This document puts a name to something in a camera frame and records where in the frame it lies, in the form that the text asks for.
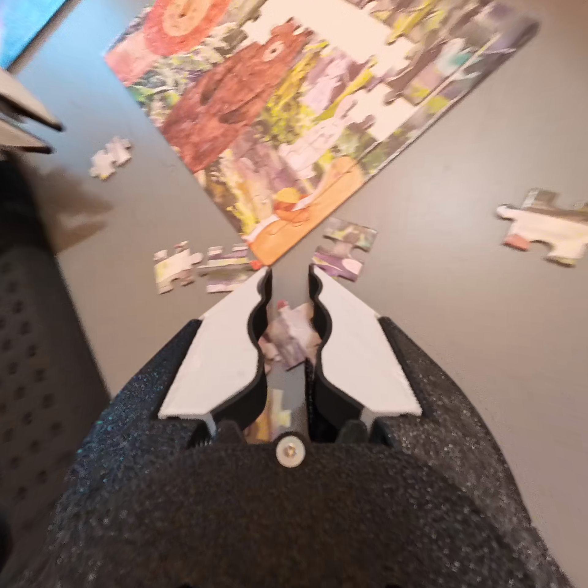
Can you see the white puzzle piece red knob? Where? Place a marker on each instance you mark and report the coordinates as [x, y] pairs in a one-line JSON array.
[[296, 317]]

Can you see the purple grey striped puzzle piece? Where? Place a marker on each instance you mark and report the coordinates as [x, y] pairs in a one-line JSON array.
[[287, 349]]

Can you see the pale cream puzzle piece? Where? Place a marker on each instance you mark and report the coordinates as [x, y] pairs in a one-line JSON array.
[[174, 268]]

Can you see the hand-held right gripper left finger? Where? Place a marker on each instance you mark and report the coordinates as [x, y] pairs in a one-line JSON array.
[[216, 367]]

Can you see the purple green puzzle piece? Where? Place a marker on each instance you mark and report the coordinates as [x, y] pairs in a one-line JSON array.
[[344, 248]]

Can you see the large white grey puzzle piece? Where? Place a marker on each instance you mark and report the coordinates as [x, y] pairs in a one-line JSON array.
[[110, 158]]

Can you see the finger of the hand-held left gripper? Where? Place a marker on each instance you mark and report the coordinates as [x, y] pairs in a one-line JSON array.
[[23, 99], [18, 135]]

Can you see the dark perforated panel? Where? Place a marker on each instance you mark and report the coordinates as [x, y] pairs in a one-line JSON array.
[[36, 367]]

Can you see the grey desk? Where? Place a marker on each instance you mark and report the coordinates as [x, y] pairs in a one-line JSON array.
[[436, 321]]

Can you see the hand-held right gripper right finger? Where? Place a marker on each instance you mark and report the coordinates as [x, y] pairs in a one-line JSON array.
[[367, 367]]

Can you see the forest animal jigsaw puzzle board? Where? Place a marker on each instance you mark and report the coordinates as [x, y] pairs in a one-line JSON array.
[[229, 92]]

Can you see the striped puzzle piece red dot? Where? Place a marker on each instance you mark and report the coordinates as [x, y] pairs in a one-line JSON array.
[[227, 271]]

